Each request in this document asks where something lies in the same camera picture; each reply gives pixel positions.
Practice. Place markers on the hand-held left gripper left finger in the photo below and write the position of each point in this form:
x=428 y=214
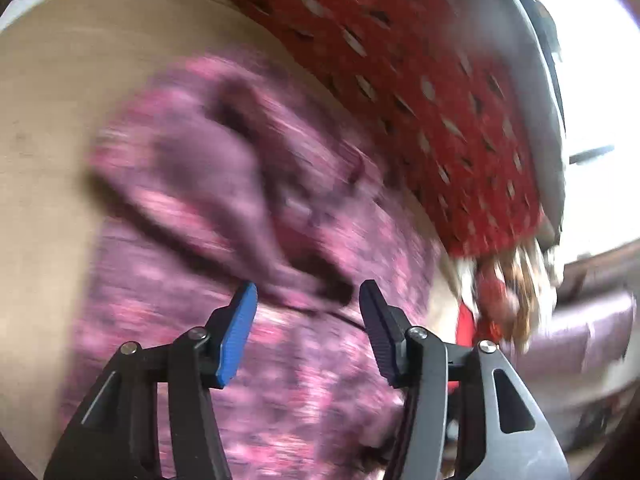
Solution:
x=236 y=332

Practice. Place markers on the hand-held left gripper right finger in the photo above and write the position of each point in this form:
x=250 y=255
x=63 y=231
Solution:
x=381 y=332

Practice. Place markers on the purple floral pillow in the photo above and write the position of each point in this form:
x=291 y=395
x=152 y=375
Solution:
x=280 y=240

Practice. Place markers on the mauve cloth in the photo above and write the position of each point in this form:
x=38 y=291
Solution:
x=585 y=330

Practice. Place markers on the red patterned cushion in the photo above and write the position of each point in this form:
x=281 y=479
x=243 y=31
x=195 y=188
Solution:
x=400 y=75

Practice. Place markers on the beige terry blanket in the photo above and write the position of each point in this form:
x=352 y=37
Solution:
x=55 y=125

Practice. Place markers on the grey metal frame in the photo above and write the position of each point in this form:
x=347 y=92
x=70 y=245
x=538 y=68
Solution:
x=535 y=90

